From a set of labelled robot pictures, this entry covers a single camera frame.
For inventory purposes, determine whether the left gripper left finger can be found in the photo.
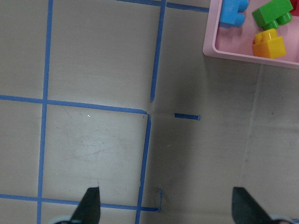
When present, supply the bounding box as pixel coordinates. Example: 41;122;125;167
70;187;100;224

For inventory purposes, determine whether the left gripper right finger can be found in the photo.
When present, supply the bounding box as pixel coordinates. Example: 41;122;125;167
231;187;274;224

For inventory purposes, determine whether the yellow toy block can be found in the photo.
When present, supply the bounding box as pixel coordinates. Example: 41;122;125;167
252;28;286;59

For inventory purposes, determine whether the blue toy block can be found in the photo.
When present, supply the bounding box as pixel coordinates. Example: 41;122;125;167
219;0;249;28

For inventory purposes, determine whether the green toy block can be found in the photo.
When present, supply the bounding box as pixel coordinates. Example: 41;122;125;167
252;0;293;30

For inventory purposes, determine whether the red toy block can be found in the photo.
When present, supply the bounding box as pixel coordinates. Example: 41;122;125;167
290;0;299;16

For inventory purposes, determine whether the pink plastic box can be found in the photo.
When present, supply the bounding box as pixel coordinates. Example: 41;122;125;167
202;0;299;70

